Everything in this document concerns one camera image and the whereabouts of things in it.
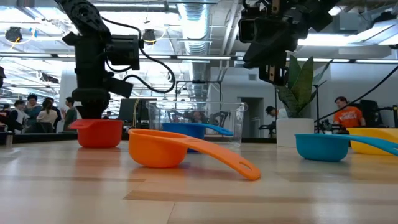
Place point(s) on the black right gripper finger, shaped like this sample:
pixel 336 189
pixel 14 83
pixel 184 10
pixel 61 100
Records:
pixel 276 7
pixel 273 75

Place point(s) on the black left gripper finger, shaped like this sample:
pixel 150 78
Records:
pixel 92 112

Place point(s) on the red measuring cup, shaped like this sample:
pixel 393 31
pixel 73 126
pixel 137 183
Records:
pixel 99 133

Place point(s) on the orange measuring cup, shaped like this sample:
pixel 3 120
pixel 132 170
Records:
pixel 155 151

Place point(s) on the teal measuring cup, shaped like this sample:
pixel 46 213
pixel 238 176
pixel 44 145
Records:
pixel 321 147

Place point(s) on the dark blue measuring cup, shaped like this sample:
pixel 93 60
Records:
pixel 183 129

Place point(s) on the yellow measuring cup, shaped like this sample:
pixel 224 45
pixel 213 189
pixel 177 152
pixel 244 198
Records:
pixel 373 138

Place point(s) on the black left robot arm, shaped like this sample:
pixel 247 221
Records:
pixel 84 15

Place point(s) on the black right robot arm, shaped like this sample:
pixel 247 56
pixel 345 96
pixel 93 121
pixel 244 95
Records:
pixel 314 12

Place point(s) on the clear plastic basket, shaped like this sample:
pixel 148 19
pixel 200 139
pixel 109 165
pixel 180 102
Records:
pixel 230 118

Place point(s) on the person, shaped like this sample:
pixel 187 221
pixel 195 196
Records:
pixel 196 116
pixel 18 116
pixel 348 116
pixel 270 110
pixel 71 115
pixel 47 115
pixel 32 109
pixel 56 110

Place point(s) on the green snake plant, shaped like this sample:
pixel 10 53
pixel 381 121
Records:
pixel 303 84

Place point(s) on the white square column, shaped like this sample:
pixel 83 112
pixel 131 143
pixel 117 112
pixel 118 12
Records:
pixel 66 93

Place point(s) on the black computer monitor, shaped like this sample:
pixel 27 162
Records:
pixel 127 109

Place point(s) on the white plant pot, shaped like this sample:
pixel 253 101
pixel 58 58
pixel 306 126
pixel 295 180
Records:
pixel 293 132

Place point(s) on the black ceiling-mounted device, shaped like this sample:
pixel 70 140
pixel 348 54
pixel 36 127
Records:
pixel 149 36
pixel 13 33

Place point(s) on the long ceiling light strip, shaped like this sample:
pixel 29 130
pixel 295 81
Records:
pixel 202 57

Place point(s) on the black background workstation equipment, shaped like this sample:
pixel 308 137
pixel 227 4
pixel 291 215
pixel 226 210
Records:
pixel 371 112

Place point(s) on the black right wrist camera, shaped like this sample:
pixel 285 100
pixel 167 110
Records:
pixel 250 29

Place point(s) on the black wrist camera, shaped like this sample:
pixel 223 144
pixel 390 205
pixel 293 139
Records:
pixel 250 29
pixel 124 51

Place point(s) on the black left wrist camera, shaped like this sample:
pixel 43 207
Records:
pixel 124 51

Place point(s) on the black aluminium table frame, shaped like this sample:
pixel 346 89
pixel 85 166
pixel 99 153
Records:
pixel 37 137

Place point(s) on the silver ventilation duct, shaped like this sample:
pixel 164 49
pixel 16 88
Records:
pixel 194 31

